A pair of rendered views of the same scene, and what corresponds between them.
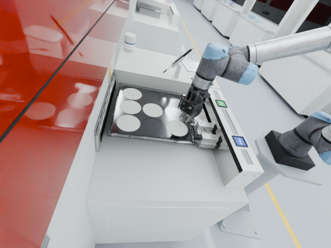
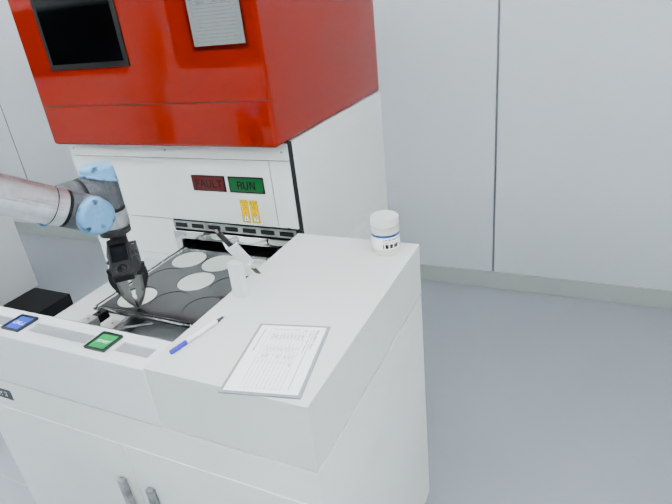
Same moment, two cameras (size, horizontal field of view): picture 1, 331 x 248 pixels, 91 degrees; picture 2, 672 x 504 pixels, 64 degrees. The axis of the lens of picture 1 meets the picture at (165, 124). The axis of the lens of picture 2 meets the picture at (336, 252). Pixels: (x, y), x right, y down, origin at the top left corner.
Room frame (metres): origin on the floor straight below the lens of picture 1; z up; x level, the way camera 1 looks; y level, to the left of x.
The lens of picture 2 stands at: (1.81, -0.57, 1.56)
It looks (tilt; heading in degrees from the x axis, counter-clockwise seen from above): 26 degrees down; 135
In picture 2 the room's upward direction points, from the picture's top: 7 degrees counter-clockwise
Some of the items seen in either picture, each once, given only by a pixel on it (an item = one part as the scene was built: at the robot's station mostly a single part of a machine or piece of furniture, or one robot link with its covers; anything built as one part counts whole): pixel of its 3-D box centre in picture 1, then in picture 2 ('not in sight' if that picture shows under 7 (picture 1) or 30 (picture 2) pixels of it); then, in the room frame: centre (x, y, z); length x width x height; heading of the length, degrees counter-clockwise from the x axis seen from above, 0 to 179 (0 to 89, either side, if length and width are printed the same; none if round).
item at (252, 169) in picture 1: (221, 129); (71, 359); (0.67, -0.29, 0.89); 0.55 x 0.09 x 0.14; 17
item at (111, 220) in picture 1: (153, 154); (232, 451); (0.73, 0.00, 0.41); 0.96 x 0.64 x 0.82; 17
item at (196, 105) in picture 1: (193, 98); (121, 249); (0.59, -0.08, 1.06); 0.09 x 0.08 x 0.12; 153
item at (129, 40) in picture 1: (129, 42); (385, 232); (1.04, 0.38, 1.01); 0.07 x 0.07 x 0.10
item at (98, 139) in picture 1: (107, 106); (235, 248); (0.54, 0.28, 0.89); 0.44 x 0.02 x 0.10; 17
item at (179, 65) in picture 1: (176, 66); (240, 265); (0.89, 0.05, 1.03); 0.06 x 0.04 x 0.13; 107
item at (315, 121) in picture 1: (319, 126); not in sight; (0.74, -0.71, 1.05); 0.13 x 0.12 x 0.14; 1
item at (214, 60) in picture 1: (212, 61); (100, 188); (0.60, -0.08, 1.21); 0.09 x 0.08 x 0.11; 91
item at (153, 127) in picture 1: (152, 110); (196, 282); (0.62, 0.08, 0.90); 0.34 x 0.34 x 0.01; 17
